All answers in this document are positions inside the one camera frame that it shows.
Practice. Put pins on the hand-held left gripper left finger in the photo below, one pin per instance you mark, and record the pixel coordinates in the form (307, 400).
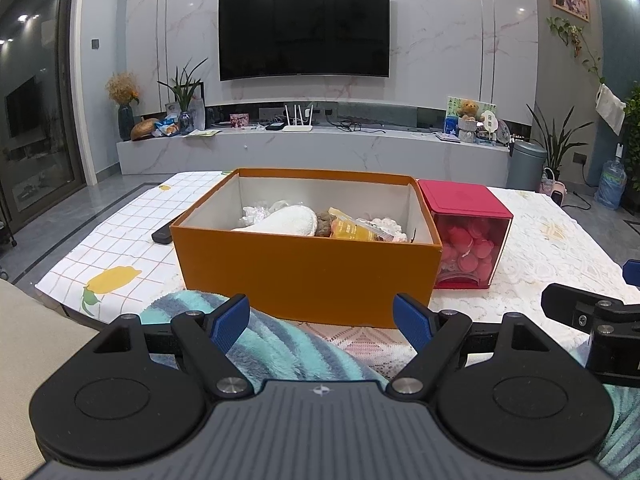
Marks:
(230, 322)

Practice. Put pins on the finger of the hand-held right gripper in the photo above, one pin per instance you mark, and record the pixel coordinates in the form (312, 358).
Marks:
(634, 272)
(565, 302)

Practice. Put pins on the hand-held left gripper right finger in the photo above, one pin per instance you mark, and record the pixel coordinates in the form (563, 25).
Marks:
(415, 322)

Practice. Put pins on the orange cardboard box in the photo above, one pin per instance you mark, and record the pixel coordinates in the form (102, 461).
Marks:
(300, 280)

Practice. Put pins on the clear plastic wrap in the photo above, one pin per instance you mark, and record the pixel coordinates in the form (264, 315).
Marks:
(257, 215)

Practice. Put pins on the yellow snack packet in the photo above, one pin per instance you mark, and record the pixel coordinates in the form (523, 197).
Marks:
(350, 230)

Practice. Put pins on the white textured towel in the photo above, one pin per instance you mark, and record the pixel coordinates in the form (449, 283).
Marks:
(290, 222)

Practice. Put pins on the white lace tablecloth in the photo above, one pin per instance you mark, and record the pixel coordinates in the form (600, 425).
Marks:
(550, 250)

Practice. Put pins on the teal striped fleece clothing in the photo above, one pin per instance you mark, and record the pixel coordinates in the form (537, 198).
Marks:
(300, 350)

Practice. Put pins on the dark shelf cabinet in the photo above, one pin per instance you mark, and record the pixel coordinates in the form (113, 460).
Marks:
(635, 185)

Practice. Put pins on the pile of pink round puffs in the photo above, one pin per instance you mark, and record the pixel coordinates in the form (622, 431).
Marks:
(465, 250)

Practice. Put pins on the blue water jug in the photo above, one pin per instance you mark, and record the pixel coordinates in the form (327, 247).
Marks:
(611, 185)

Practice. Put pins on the black remote control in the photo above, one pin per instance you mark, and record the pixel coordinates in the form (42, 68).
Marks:
(165, 235)

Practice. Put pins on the pink small heater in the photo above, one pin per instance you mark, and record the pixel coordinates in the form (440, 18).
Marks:
(556, 192)

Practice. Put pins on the red-lidded clear container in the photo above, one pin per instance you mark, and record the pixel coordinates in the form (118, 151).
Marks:
(465, 200)

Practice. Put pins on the grey trash can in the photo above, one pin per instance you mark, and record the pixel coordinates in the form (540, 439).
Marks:
(525, 170)

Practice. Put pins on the long-leaved potted plant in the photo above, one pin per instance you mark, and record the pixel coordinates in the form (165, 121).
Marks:
(557, 145)

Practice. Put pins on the checked lemon-print tablecloth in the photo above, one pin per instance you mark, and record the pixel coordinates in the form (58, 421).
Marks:
(100, 245)

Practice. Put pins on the leafy green shelf plant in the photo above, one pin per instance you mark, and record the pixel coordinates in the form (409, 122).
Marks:
(634, 110)

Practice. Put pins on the white hanging cloth bag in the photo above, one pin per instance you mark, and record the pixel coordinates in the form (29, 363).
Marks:
(610, 107)

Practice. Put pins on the marble television cabinet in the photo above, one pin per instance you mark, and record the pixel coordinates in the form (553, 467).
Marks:
(325, 155)

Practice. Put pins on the pale papers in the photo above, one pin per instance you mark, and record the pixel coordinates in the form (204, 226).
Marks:
(200, 133)

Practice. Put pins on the small black box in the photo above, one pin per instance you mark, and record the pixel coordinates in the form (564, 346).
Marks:
(274, 126)

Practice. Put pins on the small pink photo card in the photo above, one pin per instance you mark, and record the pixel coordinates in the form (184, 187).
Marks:
(239, 120)

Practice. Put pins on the beige sofa cushion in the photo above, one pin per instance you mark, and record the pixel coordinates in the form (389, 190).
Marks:
(30, 360)

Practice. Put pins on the blue and white snack bags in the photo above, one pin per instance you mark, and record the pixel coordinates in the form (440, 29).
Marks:
(167, 127)

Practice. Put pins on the white router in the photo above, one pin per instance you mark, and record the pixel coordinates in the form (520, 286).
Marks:
(297, 127)

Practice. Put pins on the brown round bag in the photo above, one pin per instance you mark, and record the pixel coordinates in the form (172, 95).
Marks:
(145, 129)

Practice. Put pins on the small brown teddy bear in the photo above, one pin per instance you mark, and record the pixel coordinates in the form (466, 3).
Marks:
(469, 109)

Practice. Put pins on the green standing card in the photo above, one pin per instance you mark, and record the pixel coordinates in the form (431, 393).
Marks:
(452, 105)

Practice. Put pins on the dark blue vase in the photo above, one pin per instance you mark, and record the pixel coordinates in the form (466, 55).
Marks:
(126, 125)

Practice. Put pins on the green plant in glass vase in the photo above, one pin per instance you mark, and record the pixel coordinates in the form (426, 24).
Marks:
(185, 90)

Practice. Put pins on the hanging green vine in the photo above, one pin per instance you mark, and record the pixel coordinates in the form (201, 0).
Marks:
(575, 40)

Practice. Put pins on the dried yellow flowers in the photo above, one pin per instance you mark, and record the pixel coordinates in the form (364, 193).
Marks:
(122, 87)

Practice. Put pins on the sliding glass door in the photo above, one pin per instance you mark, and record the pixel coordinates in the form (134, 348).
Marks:
(35, 110)

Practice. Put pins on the wall socket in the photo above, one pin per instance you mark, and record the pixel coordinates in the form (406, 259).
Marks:
(579, 158)

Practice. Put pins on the black wall television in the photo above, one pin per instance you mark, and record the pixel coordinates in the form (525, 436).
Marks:
(305, 30)

